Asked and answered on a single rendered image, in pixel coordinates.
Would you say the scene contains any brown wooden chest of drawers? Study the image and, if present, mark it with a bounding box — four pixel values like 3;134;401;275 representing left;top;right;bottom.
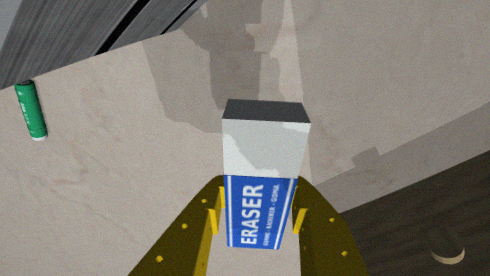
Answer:
339;150;490;218

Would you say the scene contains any green battery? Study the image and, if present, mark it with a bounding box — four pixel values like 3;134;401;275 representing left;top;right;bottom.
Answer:
14;80;48;141

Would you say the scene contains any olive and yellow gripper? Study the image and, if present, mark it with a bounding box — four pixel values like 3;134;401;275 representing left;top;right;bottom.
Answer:
128;175;369;276

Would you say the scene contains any white and blue eraser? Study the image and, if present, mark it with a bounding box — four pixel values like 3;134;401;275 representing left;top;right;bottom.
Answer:
222;99;311;250

